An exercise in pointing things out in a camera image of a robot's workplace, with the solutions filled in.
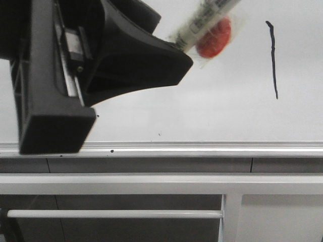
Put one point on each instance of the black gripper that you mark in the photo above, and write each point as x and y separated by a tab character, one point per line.
50	121

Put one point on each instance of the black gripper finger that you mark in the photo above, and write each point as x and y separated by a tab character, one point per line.
144	16
126	58

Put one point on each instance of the white whiteboard marker pen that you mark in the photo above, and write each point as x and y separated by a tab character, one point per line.
207	14

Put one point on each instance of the red round magnet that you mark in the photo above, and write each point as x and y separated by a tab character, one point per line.
215	40

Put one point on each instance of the white horizontal stand rod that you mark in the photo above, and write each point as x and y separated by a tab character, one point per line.
182	214

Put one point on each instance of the white whiteboard with aluminium frame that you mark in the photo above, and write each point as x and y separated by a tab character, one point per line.
261	96

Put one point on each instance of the white metal stand frame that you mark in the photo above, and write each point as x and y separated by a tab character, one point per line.
232	186

